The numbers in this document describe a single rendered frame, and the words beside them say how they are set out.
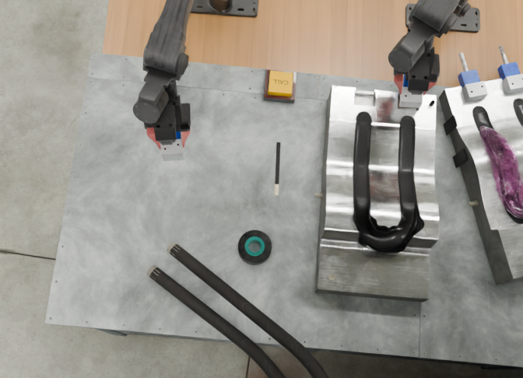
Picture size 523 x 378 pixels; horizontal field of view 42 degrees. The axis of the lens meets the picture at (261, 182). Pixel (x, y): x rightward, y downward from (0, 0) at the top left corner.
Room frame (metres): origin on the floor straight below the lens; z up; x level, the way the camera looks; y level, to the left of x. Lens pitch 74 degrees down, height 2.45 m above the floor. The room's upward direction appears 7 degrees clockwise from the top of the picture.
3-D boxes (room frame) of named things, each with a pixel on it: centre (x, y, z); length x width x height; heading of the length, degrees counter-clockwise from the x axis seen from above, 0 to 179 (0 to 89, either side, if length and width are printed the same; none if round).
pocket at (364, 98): (0.70, -0.23, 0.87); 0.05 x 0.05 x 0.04; 2
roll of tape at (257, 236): (0.30, 0.00, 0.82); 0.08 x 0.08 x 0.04
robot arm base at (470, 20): (0.99, -0.43, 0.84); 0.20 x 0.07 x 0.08; 94
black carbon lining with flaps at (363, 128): (0.49, -0.29, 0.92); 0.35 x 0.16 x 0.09; 2
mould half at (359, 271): (0.47, -0.28, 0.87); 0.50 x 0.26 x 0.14; 2
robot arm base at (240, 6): (0.96, 0.17, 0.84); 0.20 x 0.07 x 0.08; 94
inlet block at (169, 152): (0.53, 0.22, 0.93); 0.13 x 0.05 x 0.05; 12
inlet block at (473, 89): (0.81, -0.49, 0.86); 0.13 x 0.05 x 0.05; 19
